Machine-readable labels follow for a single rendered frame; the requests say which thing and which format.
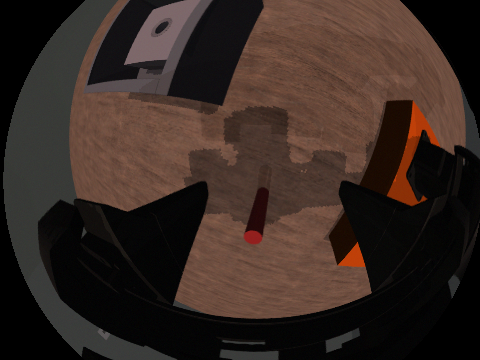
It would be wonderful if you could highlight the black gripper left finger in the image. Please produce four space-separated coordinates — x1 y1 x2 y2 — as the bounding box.
73 181 208 305

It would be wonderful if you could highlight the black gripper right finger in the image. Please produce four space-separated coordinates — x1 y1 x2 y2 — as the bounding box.
339 180 447 292

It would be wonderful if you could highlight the red peg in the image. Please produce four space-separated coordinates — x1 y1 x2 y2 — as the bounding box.
244 187 268 244

